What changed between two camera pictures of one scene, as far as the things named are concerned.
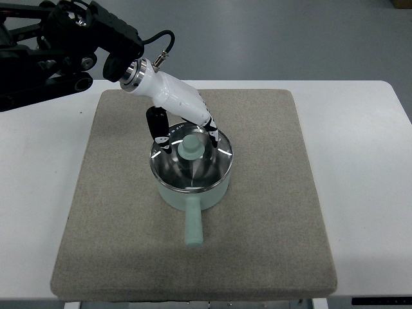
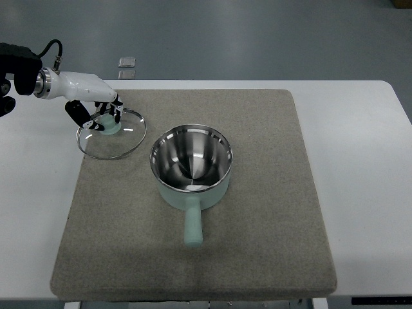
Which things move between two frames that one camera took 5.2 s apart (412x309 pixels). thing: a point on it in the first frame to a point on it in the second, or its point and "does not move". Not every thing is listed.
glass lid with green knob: x=194 y=165 to x=117 y=139
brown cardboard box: x=402 y=4 does not move
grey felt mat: x=265 y=242 does not move
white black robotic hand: x=170 y=95 to x=77 y=87
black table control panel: x=382 y=300 does not move
